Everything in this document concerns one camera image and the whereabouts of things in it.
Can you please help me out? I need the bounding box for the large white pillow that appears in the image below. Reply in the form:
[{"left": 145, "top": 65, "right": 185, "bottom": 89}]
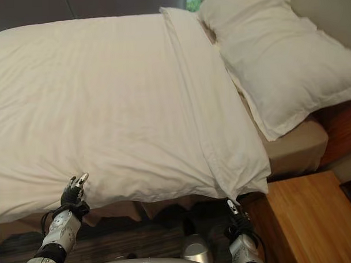
[{"left": 215, "top": 14, "right": 351, "bottom": 144}]

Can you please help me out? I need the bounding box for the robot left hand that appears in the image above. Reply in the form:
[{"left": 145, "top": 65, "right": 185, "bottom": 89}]
[{"left": 59, "top": 172, "right": 91, "bottom": 213}]

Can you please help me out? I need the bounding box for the mattress with beige sheet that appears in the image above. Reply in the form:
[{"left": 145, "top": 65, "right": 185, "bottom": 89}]
[{"left": 19, "top": 114, "right": 333, "bottom": 230}]

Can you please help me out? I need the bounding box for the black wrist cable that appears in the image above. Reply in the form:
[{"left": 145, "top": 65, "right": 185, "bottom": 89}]
[
  {"left": 40, "top": 207, "right": 71, "bottom": 235},
  {"left": 247, "top": 217, "right": 269, "bottom": 263}
]

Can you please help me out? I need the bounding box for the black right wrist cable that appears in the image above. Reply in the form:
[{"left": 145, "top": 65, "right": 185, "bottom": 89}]
[{"left": 247, "top": 217, "right": 269, "bottom": 263}]

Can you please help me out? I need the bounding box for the wooden nightstand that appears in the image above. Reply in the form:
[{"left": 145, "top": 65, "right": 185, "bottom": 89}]
[{"left": 239, "top": 170, "right": 351, "bottom": 263}]

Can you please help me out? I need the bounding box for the white duvet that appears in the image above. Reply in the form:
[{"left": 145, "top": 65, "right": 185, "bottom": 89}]
[{"left": 0, "top": 2, "right": 273, "bottom": 226}]

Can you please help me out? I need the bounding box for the wooden headboard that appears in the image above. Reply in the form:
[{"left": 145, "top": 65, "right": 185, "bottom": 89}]
[{"left": 311, "top": 93, "right": 351, "bottom": 168}]

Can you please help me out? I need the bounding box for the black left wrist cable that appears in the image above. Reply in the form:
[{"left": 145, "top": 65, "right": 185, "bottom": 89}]
[{"left": 40, "top": 207, "right": 71, "bottom": 235}]

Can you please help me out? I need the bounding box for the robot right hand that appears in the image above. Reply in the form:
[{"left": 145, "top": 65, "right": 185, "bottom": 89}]
[{"left": 223, "top": 197, "right": 254, "bottom": 238}]

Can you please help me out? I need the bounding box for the window with green view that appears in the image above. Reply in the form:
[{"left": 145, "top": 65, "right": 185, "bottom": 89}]
[{"left": 184, "top": 0, "right": 205, "bottom": 13}]

